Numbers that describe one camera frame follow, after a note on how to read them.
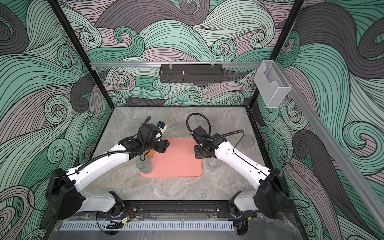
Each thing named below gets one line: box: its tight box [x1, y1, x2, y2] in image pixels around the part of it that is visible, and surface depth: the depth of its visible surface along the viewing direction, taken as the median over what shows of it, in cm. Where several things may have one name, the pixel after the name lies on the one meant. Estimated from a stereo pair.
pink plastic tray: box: [139, 138, 203, 178], surface depth 88 cm
